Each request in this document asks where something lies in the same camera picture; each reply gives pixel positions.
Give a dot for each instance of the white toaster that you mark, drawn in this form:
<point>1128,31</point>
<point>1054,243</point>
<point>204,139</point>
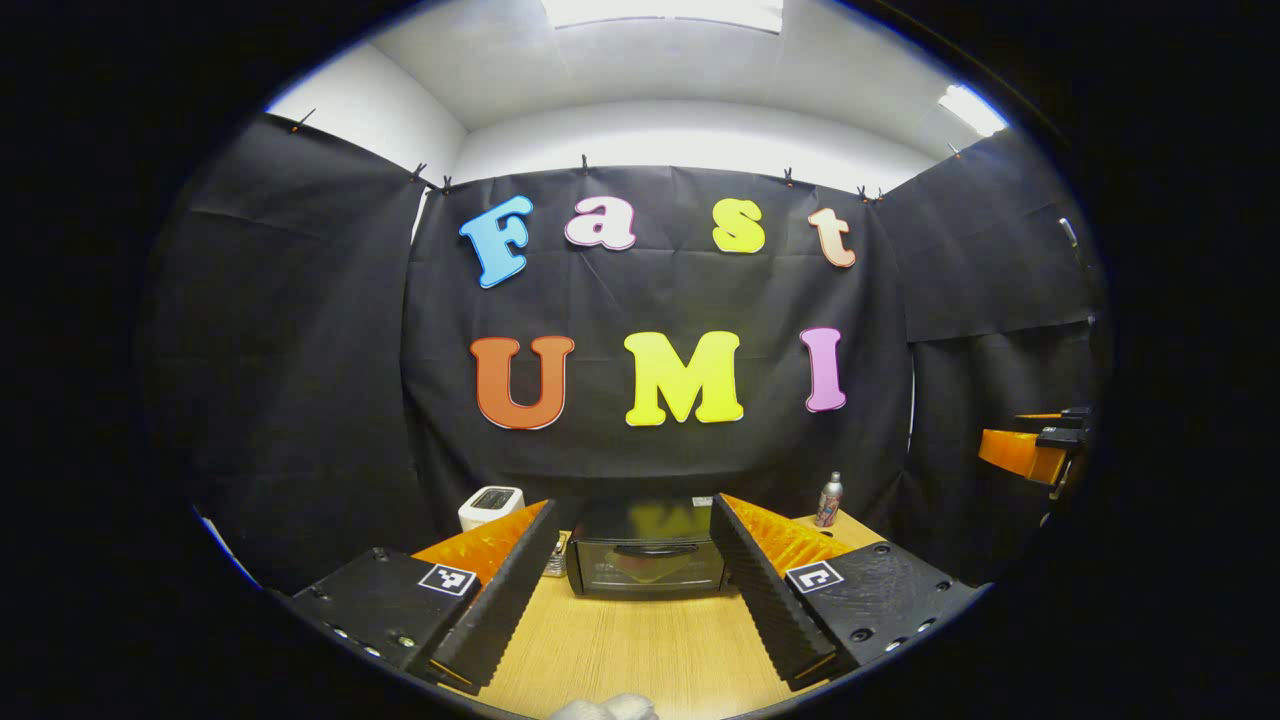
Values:
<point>490,505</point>

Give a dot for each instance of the small silver object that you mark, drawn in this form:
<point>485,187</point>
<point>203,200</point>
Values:
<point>557,555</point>

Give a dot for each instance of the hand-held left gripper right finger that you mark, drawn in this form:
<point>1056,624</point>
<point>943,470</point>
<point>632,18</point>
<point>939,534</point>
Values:
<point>765,600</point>

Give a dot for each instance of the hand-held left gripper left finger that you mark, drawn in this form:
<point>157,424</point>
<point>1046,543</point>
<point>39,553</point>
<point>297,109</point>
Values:
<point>500,610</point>

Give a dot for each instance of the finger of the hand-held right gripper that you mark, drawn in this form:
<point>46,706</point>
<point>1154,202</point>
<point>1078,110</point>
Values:
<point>1020,455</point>
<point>1075,414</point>

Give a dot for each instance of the black electric oven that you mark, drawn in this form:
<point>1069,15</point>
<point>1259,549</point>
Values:
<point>645,525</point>

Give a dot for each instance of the silver spray bottle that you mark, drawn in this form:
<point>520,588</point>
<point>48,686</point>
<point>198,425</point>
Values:
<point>829,500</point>

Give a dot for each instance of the small ceiling light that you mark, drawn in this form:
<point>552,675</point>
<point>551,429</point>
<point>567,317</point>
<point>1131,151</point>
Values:
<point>970,108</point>

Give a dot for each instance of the large ceiling light panel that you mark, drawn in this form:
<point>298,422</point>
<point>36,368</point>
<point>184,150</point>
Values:
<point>665,12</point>

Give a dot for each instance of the black backdrop cloth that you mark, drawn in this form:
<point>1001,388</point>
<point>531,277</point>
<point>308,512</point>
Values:
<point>650,300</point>

